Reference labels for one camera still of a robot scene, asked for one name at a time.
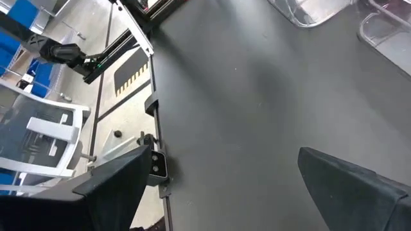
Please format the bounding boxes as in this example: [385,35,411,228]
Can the blue storage bin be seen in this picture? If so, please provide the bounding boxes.
[0,31,20,76]
[27,59,54,99]
[8,0,39,28]

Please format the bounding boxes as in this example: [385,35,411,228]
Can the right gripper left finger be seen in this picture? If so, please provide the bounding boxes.
[0,144,152,231]

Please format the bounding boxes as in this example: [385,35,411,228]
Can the clear plastic bin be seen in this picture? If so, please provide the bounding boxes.
[356,0,411,80]
[267,0,358,29]

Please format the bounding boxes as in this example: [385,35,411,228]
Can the black diagonal frame strut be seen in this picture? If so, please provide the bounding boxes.
[0,12,142,85]

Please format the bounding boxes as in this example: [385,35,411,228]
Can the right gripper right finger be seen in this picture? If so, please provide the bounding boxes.
[297,146,411,231]

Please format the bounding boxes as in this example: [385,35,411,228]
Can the white mesh office chair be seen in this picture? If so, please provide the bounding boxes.
[0,78,92,196]

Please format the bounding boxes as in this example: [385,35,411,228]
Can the small black table camera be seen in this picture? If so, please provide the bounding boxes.
[147,149,170,187]

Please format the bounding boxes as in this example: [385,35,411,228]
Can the black aluminium table frame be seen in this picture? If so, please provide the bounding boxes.
[121,0,190,231]

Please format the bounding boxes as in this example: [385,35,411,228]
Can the silver aluminium frame post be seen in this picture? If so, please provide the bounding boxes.
[110,0,155,58]

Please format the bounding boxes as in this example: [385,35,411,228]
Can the grey caster leg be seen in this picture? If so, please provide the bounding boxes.
[92,128,142,167]

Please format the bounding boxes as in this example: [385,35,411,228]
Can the grey metal shelf rack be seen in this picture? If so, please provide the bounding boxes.
[0,0,76,107]

